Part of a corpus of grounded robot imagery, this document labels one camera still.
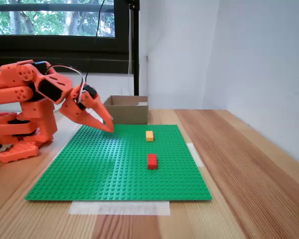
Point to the yellow lego block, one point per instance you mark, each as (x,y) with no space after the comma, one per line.
(149,136)

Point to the open cardboard box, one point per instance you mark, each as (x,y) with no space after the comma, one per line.
(129,114)

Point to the green lego baseplate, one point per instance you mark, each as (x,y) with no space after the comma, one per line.
(102,169)

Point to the red lego block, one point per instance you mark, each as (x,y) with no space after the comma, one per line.
(152,161)

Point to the white tape strip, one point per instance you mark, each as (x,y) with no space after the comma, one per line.
(195,154)
(119,208)

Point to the black window frame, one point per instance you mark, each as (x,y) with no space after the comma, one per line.
(52,53)

